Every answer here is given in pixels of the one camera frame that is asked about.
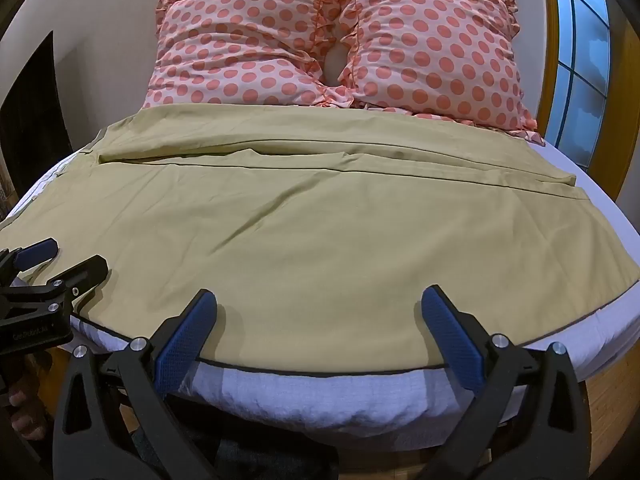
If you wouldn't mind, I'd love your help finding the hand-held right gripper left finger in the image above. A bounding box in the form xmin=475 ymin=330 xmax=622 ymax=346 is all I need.
xmin=50 ymin=288 xmax=218 ymax=480

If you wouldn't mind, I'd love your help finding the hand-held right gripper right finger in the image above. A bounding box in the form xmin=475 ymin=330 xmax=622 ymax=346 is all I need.
xmin=421 ymin=285 xmax=584 ymax=480

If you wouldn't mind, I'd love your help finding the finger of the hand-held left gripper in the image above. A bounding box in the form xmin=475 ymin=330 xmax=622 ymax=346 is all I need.
xmin=49 ymin=254 xmax=110 ymax=307
xmin=0 ymin=238 xmax=60 ymax=286

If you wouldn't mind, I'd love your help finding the olive yellow bed sheet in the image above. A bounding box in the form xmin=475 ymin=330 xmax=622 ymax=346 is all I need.
xmin=0 ymin=105 xmax=640 ymax=377

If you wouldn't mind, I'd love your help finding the person's left hand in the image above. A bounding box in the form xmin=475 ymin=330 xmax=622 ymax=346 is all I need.
xmin=7 ymin=372 xmax=53 ymax=443

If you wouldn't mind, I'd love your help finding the white bed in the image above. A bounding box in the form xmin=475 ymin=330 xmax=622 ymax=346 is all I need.
xmin=0 ymin=132 xmax=640 ymax=438

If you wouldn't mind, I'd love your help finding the dark furniture panel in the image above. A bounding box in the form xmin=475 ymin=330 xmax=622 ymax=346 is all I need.
xmin=0 ymin=30 xmax=74 ymax=173

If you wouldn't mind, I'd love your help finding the pink polka dot pillow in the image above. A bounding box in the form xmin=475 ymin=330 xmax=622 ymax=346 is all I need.
xmin=142 ymin=0 xmax=351 ymax=111
xmin=330 ymin=0 xmax=546 ymax=147

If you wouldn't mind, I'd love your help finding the yellow framed window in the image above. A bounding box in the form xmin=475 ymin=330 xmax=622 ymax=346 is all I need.
xmin=540 ymin=0 xmax=638 ymax=201

